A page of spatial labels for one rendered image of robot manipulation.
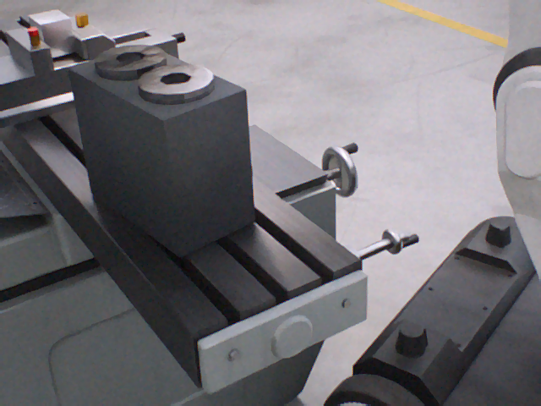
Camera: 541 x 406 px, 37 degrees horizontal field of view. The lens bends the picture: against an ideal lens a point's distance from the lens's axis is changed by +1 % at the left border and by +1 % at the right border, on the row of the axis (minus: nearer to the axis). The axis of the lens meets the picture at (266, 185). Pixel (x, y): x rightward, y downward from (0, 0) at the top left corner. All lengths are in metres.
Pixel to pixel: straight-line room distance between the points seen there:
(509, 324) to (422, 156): 1.75
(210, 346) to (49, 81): 0.67
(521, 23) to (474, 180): 1.89
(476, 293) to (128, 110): 0.75
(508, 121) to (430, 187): 1.81
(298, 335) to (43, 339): 0.58
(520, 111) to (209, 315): 0.50
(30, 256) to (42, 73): 0.30
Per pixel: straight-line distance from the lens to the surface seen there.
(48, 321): 1.39
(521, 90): 1.11
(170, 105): 0.93
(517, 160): 1.15
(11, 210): 1.28
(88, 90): 1.04
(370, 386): 1.27
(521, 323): 1.46
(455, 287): 1.48
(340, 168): 1.75
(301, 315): 0.93
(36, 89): 1.41
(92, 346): 1.47
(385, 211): 2.78
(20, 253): 1.32
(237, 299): 0.92
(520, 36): 1.14
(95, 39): 1.42
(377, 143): 3.22
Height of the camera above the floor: 1.48
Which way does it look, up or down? 30 degrees down
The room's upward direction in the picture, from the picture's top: 3 degrees counter-clockwise
